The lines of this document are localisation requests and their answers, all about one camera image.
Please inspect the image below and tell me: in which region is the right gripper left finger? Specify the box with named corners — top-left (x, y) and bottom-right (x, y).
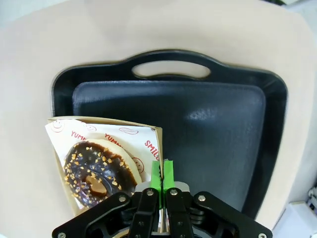
top-left (52, 160), bottom-right (164, 238)

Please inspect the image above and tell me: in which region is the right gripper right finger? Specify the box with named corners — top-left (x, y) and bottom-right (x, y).
top-left (162, 160), bottom-right (273, 238)

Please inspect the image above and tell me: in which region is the kraft paper box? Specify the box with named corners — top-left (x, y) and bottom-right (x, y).
top-left (47, 116), bottom-right (164, 216)

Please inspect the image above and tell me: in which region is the chocolate nut donut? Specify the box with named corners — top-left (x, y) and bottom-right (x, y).
top-left (63, 138), bottom-right (142, 209)

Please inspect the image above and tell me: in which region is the white printed paper liner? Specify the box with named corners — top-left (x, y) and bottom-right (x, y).
top-left (45, 119), bottom-right (161, 211)

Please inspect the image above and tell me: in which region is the black plastic tray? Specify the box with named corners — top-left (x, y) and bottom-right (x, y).
top-left (51, 49), bottom-right (289, 219)

